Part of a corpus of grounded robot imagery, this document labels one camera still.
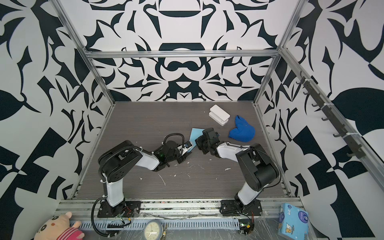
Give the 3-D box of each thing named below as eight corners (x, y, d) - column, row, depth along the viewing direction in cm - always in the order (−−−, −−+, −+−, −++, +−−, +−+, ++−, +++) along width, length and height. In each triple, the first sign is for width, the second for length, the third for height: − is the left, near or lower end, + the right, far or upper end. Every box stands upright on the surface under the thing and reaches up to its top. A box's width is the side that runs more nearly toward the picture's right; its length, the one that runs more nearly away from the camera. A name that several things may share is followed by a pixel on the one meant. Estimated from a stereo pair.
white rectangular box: (222, 127, 107) (223, 121, 102) (207, 115, 114) (208, 109, 108) (229, 121, 110) (231, 115, 105) (214, 110, 117) (215, 104, 112)
